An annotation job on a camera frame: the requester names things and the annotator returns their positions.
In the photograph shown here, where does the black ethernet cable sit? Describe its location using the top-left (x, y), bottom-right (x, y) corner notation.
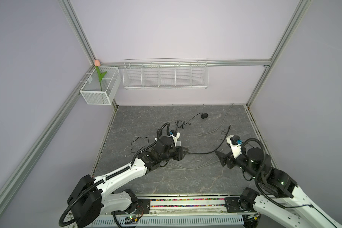
top-left (187, 125), bottom-right (231, 155)

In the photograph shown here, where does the black power adapter large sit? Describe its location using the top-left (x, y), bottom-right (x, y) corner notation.
top-left (130, 136), bottom-right (150, 154)

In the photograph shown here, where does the black power adapter small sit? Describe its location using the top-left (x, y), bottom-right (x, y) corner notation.
top-left (175, 113), bottom-right (209, 130)

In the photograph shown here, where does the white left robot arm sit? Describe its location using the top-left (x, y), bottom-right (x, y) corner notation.
top-left (59, 123), bottom-right (188, 228)

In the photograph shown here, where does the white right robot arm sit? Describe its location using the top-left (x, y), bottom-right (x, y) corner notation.
top-left (215, 135), bottom-right (342, 228)

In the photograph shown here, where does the white mesh basket small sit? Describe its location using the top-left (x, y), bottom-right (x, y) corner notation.
top-left (80, 66), bottom-right (122, 105)

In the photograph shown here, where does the artificial pink tulip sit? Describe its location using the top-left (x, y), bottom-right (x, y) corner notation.
top-left (94, 59), bottom-right (107, 92)

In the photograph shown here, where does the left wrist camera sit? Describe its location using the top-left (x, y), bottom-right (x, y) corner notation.
top-left (170, 130), bottom-right (181, 146)

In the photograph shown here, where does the aluminium frame rail right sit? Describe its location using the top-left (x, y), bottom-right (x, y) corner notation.
top-left (243, 105), bottom-right (291, 196)

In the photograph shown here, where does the grey ethernet cable curved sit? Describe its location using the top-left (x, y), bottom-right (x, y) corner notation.
top-left (199, 103), bottom-right (234, 137)

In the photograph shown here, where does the front aluminium rail base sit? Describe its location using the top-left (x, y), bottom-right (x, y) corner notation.
top-left (65, 193), bottom-right (308, 228)

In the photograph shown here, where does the white wire basket long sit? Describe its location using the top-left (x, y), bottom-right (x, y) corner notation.
top-left (123, 58), bottom-right (209, 89)

